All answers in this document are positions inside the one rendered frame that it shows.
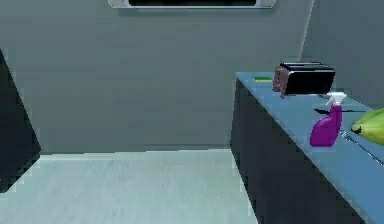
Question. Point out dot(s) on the purple spray bottle white nozzle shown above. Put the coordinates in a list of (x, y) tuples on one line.
[(327, 128)]

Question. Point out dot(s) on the green yellow sponge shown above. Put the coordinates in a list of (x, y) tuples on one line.
[(262, 79)]

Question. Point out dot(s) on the dark counter cabinet blue top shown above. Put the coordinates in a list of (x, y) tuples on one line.
[(286, 166)]

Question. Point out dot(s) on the black toaster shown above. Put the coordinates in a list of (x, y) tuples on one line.
[(305, 79)]

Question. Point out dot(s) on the black knife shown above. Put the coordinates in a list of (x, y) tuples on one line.
[(321, 111)]

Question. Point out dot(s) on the silver fork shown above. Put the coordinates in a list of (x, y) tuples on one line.
[(361, 146)]

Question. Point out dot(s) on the black fridge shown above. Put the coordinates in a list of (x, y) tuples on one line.
[(15, 133)]

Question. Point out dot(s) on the green lettuce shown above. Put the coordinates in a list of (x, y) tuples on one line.
[(371, 125)]

